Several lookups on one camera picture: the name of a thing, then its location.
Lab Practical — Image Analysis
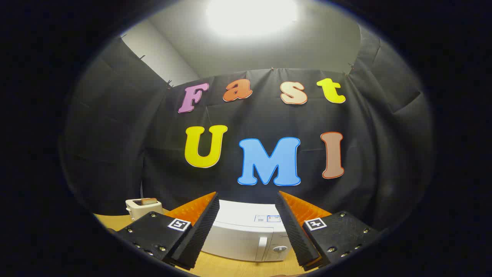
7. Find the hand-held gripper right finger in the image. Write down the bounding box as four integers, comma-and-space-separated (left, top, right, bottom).
274, 191, 381, 272

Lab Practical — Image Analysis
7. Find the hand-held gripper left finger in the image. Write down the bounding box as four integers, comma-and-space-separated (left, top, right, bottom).
115, 192, 220, 270

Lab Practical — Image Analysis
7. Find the white microwave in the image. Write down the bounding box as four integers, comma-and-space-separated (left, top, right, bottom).
201, 199, 296, 263

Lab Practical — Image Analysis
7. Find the white toaster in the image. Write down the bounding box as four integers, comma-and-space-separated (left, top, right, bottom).
125, 198, 164, 222

